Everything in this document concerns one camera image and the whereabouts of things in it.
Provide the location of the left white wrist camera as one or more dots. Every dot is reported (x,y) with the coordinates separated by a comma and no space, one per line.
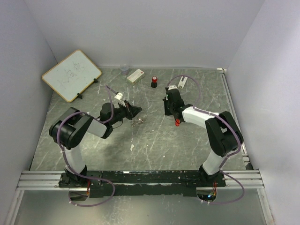
(119,97)

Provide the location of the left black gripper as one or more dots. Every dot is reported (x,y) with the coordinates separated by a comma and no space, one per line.
(135,110)

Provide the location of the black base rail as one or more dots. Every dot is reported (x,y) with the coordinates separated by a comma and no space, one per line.
(131,183)

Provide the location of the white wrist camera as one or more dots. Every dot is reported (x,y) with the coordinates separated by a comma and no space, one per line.
(170,87)
(119,97)

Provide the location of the clear cup of paperclips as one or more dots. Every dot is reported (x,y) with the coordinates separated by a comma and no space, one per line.
(124,69)

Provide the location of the small whiteboard yellow frame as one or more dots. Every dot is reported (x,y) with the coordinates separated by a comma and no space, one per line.
(72,75)

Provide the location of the white clip tool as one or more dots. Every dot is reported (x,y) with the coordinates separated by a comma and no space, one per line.
(182,82)

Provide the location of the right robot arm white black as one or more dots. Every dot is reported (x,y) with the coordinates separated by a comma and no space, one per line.
(223,133)

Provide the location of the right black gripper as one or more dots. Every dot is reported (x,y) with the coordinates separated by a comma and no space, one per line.
(167,112)

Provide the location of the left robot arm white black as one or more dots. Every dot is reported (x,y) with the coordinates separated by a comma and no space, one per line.
(72,126)

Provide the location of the white green staples box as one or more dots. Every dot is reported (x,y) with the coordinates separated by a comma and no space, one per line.
(135,76)

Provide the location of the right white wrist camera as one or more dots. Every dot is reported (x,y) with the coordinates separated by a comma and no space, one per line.
(170,87)

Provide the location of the red black stamp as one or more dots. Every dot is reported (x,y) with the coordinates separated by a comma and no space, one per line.
(154,82)

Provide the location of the large metal keyring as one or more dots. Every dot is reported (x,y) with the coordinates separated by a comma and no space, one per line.
(143,118)

